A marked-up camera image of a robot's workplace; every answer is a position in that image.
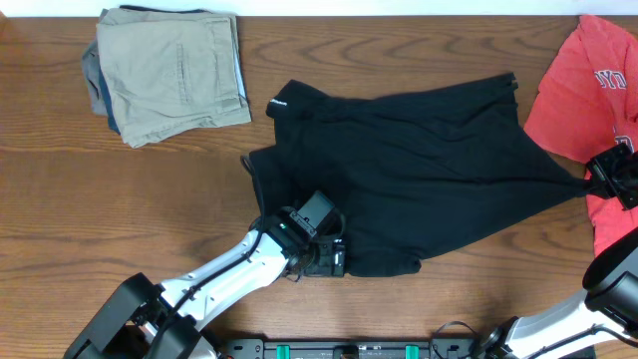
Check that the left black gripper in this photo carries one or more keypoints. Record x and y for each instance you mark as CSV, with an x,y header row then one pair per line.
x,y
333,265

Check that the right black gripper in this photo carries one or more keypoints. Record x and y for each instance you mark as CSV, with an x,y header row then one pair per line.
x,y
601,168

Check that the black polo shirt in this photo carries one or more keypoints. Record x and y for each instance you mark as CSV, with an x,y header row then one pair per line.
x,y
415,175

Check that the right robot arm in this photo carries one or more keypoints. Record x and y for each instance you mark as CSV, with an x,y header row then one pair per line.
x,y
605,309

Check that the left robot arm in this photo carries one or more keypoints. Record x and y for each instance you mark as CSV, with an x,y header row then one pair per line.
x,y
146,320

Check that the red printed t-shirt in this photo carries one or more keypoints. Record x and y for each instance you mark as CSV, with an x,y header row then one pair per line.
x,y
587,104

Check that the folded khaki shorts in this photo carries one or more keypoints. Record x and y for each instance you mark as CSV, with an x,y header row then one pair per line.
x,y
171,72

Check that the folded navy garment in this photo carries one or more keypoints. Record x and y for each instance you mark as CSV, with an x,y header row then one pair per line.
x,y
108,104

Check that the folded grey garment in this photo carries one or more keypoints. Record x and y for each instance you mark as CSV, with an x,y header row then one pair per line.
x,y
90,63

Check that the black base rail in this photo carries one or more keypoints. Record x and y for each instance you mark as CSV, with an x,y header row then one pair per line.
x,y
442,347

